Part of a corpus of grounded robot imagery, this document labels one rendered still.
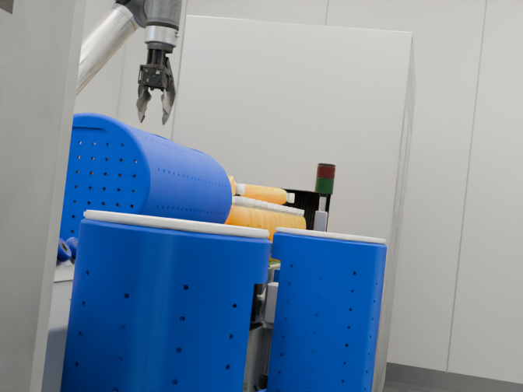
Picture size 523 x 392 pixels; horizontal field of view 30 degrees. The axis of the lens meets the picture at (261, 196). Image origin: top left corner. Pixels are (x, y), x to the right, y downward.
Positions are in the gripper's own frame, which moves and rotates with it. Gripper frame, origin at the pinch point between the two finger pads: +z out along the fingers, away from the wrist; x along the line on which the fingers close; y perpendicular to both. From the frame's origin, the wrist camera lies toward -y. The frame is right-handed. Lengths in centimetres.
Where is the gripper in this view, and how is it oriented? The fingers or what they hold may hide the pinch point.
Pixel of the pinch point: (153, 120)
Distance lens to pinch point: 270.4
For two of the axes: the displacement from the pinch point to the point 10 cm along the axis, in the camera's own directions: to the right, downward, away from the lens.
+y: -1.6, -0.5, -9.9
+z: -1.2, 9.9, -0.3
